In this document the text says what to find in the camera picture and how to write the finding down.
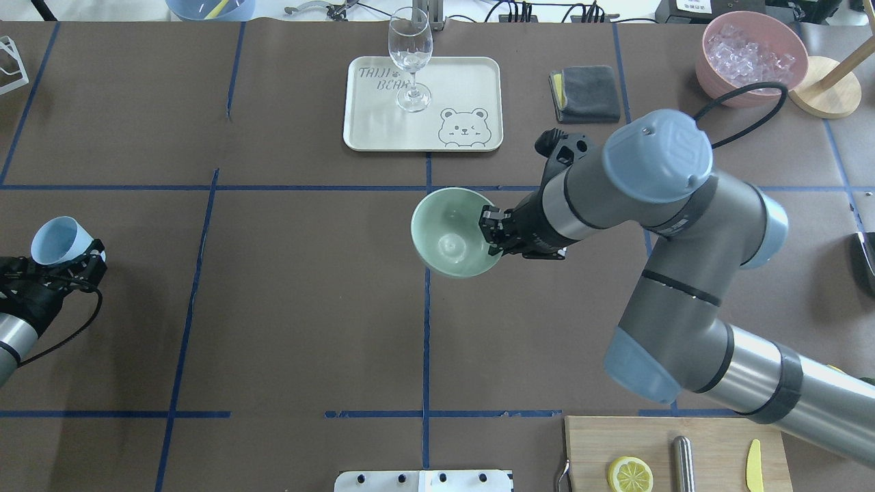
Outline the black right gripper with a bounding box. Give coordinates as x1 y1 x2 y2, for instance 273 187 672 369
479 191 569 260

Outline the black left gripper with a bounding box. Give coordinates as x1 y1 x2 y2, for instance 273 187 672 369
1 239 107 336

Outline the green ceramic bowl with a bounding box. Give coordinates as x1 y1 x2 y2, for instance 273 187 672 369
410 187 501 278

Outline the light blue plastic cup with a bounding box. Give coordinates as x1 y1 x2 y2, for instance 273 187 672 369
30 216 94 266

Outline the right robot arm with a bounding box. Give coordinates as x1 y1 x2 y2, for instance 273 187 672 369
479 109 874 467

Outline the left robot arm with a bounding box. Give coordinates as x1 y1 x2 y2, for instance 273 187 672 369
1 239 107 383

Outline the pink bowl with ice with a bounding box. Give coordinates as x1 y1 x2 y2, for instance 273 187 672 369
696 10 809 98

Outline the blue bowl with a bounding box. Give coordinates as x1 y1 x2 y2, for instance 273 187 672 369
165 1 258 22

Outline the cream bear tray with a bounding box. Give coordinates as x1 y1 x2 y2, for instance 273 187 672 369
342 56 504 152

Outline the clear wine glass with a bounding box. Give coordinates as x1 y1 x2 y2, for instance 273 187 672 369
388 6 433 113

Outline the half lemon slice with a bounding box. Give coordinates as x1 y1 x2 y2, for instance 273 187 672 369
606 456 654 491

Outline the wooden cutting board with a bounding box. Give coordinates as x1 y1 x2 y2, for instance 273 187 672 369
565 416 794 491

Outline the yellow plastic fork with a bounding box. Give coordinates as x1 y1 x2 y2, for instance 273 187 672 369
204 0 229 20

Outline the yellow plastic knife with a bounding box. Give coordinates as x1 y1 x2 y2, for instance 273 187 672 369
744 439 764 492

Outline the wooden stand with paper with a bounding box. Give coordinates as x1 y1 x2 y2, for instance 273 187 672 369
790 36 874 119

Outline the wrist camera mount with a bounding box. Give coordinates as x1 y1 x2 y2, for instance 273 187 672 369
534 128 592 186

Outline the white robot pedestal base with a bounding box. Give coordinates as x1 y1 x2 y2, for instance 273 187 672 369
334 468 515 491

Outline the aluminium frame post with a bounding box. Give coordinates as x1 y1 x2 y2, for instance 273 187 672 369
412 0 446 31

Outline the white wire cup rack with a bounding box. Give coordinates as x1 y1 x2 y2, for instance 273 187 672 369
1 36 30 96

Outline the metal handled knife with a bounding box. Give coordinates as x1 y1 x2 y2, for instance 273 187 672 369
672 435 696 491

